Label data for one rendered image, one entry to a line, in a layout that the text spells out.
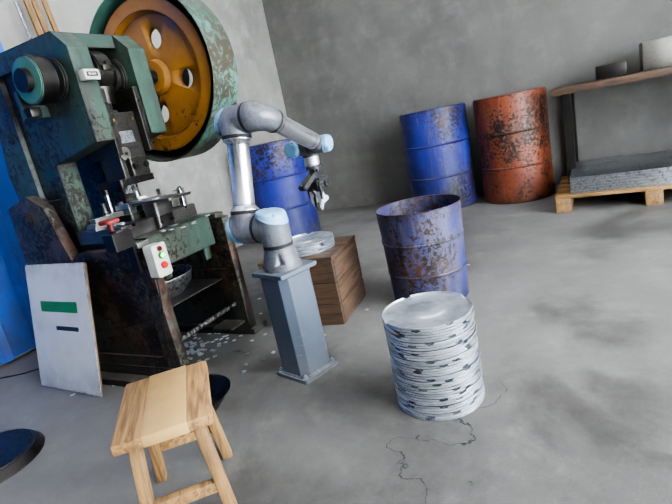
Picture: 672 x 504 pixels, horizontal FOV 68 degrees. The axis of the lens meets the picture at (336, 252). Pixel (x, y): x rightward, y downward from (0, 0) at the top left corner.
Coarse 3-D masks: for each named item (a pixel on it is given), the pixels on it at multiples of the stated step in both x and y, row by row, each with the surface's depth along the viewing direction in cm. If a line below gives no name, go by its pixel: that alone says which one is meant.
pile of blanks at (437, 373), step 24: (408, 336) 150; (432, 336) 147; (456, 336) 150; (408, 360) 154; (432, 360) 149; (456, 360) 152; (480, 360) 160; (408, 384) 156; (432, 384) 153; (456, 384) 152; (480, 384) 159; (408, 408) 161; (432, 408) 154; (456, 408) 155
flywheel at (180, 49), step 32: (128, 0) 236; (160, 0) 228; (128, 32) 246; (160, 32) 238; (192, 32) 226; (160, 64) 241; (192, 64) 236; (160, 96) 250; (192, 96) 241; (192, 128) 243
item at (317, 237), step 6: (300, 234) 270; (306, 234) 270; (312, 234) 267; (318, 234) 264; (324, 234) 261; (330, 234) 258; (294, 240) 262; (300, 240) 256; (306, 240) 253; (312, 240) 252; (318, 240) 250; (324, 240) 246; (300, 246) 246; (306, 246) 243
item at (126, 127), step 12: (120, 120) 216; (132, 120) 222; (120, 132) 216; (132, 132) 221; (132, 144) 221; (120, 156) 215; (132, 156) 221; (144, 156) 223; (108, 168) 220; (120, 168) 216; (132, 168) 217; (144, 168) 223; (108, 180) 222
